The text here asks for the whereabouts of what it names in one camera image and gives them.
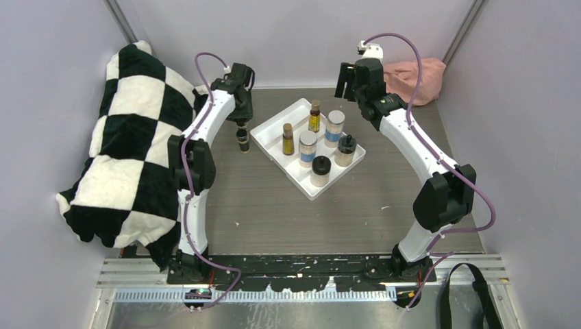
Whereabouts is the silver lid jar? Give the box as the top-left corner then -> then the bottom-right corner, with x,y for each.
299,130 -> 317,168
324,110 -> 345,148

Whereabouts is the yellow oil bottle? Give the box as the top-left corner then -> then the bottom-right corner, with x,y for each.
282,123 -> 295,156
308,100 -> 321,133

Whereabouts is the black cap jar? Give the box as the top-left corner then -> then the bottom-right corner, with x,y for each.
335,134 -> 358,167
310,156 -> 332,187

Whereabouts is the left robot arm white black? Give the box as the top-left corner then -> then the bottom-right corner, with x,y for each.
167,63 -> 255,284

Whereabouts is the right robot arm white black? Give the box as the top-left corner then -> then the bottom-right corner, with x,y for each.
335,58 -> 476,282

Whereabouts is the pink cloth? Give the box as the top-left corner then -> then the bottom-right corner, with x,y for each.
383,58 -> 447,107

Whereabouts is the white divided plastic tray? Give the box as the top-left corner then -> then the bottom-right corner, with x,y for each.
250,98 -> 366,201

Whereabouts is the black white checkered blanket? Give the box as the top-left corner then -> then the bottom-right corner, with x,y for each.
55,40 -> 206,270

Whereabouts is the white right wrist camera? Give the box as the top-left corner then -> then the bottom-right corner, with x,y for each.
357,40 -> 384,61

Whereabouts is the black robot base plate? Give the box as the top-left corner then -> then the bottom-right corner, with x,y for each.
167,254 -> 435,293

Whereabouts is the black strap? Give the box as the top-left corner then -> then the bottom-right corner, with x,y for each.
438,263 -> 504,329

